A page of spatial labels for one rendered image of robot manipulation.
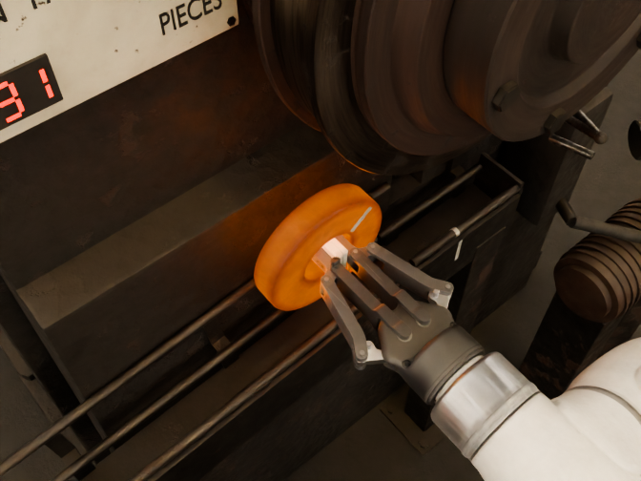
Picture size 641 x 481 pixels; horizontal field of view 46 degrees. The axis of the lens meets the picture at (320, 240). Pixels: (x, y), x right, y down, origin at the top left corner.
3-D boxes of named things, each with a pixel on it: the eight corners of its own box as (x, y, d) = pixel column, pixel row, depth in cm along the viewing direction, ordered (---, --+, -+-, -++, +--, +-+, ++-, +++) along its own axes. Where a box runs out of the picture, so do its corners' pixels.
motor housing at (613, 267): (493, 392, 159) (558, 244, 116) (561, 334, 168) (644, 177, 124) (541, 437, 153) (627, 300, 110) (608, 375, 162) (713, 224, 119)
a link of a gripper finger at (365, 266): (423, 324, 71) (433, 317, 71) (347, 246, 76) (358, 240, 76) (417, 344, 74) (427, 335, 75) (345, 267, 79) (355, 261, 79)
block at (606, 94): (485, 190, 119) (516, 73, 100) (518, 166, 122) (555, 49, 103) (536, 231, 115) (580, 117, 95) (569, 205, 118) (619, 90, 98)
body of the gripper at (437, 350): (422, 423, 71) (357, 354, 75) (483, 370, 75) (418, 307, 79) (433, 391, 65) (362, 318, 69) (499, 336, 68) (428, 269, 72)
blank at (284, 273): (302, 294, 89) (320, 313, 88) (226, 289, 76) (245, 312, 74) (382, 193, 85) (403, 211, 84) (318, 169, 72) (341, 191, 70)
